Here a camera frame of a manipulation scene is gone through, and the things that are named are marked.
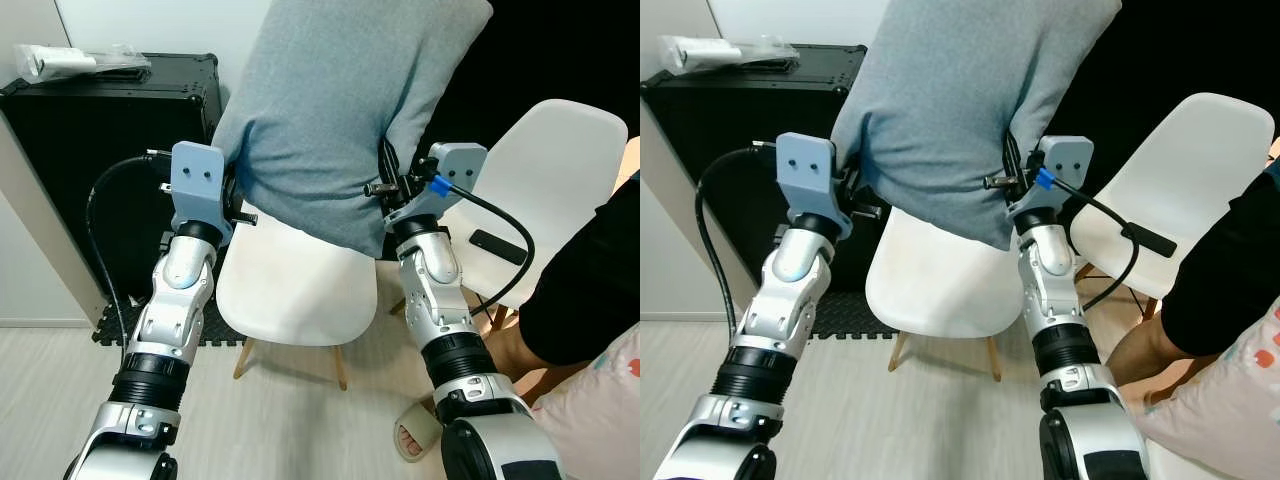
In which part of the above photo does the beige slipper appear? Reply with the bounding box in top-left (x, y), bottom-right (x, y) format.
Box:
top-left (393, 400), bottom-right (446, 463)

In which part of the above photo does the black foam floor mat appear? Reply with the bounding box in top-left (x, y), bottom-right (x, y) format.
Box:
top-left (740, 290), bottom-right (901, 341)
top-left (92, 300), bottom-right (246, 348)

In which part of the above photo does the person in black clothes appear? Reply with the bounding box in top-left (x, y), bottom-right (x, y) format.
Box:
top-left (480, 135), bottom-right (641, 401)
top-left (1105, 135), bottom-right (1280, 401)

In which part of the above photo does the clear plastic wrapped package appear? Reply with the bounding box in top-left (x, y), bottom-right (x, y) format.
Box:
top-left (15, 42), bottom-right (151, 83)
top-left (655, 35), bottom-right (801, 73)

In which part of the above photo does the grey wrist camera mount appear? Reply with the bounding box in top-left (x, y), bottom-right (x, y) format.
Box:
top-left (1010, 135), bottom-right (1094, 226)
top-left (170, 142), bottom-right (236, 246)
top-left (385, 143), bottom-right (488, 236)
top-left (775, 132), bottom-right (851, 241)

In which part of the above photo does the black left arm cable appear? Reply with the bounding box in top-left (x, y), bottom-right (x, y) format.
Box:
top-left (695, 145), bottom-right (781, 331)
top-left (87, 152), bottom-right (176, 346)

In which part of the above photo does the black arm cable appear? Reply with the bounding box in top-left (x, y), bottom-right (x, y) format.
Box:
top-left (440, 180), bottom-right (537, 321)
top-left (1045, 175), bottom-right (1141, 311)
top-left (695, 145), bottom-right (781, 331)
top-left (87, 152), bottom-right (176, 346)

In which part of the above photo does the pink orange-spotted pillow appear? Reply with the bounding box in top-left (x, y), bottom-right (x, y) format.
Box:
top-left (1140, 300), bottom-right (1280, 480)
top-left (535, 322), bottom-right (641, 480)

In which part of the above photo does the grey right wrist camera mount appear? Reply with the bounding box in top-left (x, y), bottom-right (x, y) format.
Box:
top-left (1010, 135), bottom-right (1094, 226)
top-left (385, 143), bottom-right (488, 236)

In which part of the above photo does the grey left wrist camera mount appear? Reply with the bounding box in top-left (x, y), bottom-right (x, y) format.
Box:
top-left (170, 142), bottom-right (236, 246)
top-left (775, 132), bottom-right (851, 241)

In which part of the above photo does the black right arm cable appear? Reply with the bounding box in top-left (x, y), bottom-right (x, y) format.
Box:
top-left (1045, 175), bottom-right (1141, 311)
top-left (440, 180), bottom-right (537, 321)

